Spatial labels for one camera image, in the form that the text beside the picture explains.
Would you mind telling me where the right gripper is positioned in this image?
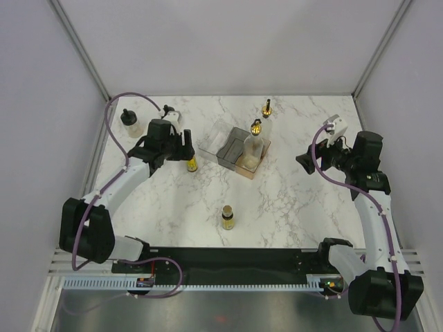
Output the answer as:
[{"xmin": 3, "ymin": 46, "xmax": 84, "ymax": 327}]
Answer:
[{"xmin": 296, "ymin": 130, "xmax": 359, "ymax": 174}]

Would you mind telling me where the small yellow label bottle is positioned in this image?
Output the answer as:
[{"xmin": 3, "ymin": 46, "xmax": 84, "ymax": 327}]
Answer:
[
  {"xmin": 186, "ymin": 156, "xmax": 198, "ymax": 172},
  {"xmin": 221, "ymin": 205, "xmax": 235, "ymax": 230}
]

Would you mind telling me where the tall bottle gold pourer brown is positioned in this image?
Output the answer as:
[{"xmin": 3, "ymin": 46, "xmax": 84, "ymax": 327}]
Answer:
[{"xmin": 260, "ymin": 98, "xmax": 273, "ymax": 156}]

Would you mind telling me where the tall clear bottle gold pourer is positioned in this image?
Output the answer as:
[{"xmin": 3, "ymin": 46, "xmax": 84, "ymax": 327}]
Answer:
[{"xmin": 242, "ymin": 118, "xmax": 264, "ymax": 170}]

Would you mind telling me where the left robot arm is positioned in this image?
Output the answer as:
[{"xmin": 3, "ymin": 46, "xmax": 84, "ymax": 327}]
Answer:
[{"xmin": 59, "ymin": 111, "xmax": 195, "ymax": 273}]

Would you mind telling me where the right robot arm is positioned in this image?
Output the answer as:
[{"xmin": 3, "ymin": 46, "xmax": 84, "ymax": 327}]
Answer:
[{"xmin": 296, "ymin": 124, "xmax": 424, "ymax": 326}]

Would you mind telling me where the clear plastic bin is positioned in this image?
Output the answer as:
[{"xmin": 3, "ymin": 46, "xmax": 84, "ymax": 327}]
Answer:
[{"xmin": 198, "ymin": 120, "xmax": 233, "ymax": 163}]

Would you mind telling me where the smoky grey plastic bin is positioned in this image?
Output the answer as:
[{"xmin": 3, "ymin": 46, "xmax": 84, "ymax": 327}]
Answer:
[{"xmin": 216, "ymin": 127, "xmax": 249, "ymax": 171}]

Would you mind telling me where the shaker jar black cap left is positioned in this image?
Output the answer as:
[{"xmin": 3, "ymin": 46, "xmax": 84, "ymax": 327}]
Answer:
[{"xmin": 120, "ymin": 109, "xmax": 143, "ymax": 138}]

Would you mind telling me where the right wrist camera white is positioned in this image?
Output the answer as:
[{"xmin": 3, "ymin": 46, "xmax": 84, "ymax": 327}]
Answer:
[{"xmin": 323, "ymin": 114, "xmax": 348, "ymax": 147}]

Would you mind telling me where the aluminium rail left side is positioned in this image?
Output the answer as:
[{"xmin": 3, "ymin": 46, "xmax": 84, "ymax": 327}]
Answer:
[{"xmin": 78, "ymin": 118, "xmax": 108, "ymax": 199}]

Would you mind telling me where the aluminium rail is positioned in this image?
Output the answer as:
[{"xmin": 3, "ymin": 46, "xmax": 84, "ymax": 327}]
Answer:
[
  {"xmin": 48, "ymin": 249, "xmax": 425, "ymax": 277},
  {"xmin": 78, "ymin": 118, "xmax": 108, "ymax": 199}
]

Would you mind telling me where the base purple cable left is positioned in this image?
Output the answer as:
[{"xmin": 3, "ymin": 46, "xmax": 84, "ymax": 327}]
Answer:
[{"xmin": 114, "ymin": 257, "xmax": 184, "ymax": 299}]

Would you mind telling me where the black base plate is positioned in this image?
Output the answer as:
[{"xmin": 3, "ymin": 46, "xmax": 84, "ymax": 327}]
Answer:
[{"xmin": 110, "ymin": 246, "xmax": 347, "ymax": 286}]

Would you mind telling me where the aluminium front rail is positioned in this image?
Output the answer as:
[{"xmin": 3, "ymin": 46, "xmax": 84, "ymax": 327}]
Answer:
[{"xmin": 48, "ymin": 249, "xmax": 425, "ymax": 277}]

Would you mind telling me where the white slotted cable duct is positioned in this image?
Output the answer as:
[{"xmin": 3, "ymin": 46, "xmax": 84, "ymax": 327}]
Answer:
[{"xmin": 62, "ymin": 275, "xmax": 336, "ymax": 292}]

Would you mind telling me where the right aluminium frame post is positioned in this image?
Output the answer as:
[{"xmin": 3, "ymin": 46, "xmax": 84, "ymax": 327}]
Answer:
[{"xmin": 352, "ymin": 0, "xmax": 414, "ymax": 101}]

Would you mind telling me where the aluminium frame post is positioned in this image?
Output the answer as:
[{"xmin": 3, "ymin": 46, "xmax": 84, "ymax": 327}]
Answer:
[
  {"xmin": 352, "ymin": 0, "xmax": 414, "ymax": 101},
  {"xmin": 47, "ymin": 0, "xmax": 111, "ymax": 102}
]

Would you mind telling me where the left aluminium frame post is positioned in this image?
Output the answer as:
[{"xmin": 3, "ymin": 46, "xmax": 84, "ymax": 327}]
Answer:
[{"xmin": 47, "ymin": 0, "xmax": 111, "ymax": 102}]

